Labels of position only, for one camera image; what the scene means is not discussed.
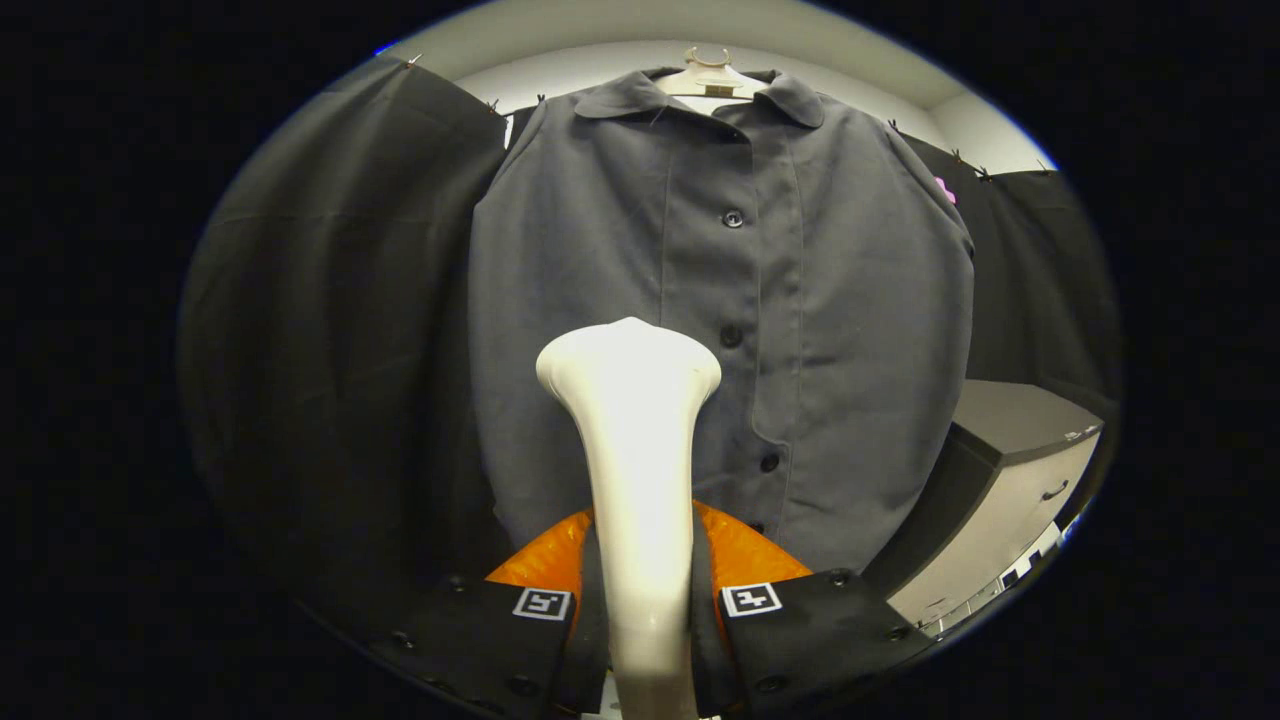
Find dark grey button shirt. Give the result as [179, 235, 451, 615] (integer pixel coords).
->
[468, 66, 976, 573]

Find white garment steamer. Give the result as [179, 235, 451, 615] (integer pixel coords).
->
[535, 317, 723, 720]

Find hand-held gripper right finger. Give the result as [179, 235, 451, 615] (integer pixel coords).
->
[690, 500, 936, 720]

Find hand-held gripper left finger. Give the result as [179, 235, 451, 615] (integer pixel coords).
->
[365, 505, 613, 720]

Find black backdrop cloth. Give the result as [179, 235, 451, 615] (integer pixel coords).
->
[178, 55, 1121, 641]

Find grey cabinet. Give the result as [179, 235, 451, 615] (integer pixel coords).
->
[862, 380, 1104, 631]

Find cream plastic hanger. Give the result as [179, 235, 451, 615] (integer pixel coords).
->
[655, 46, 769, 101]

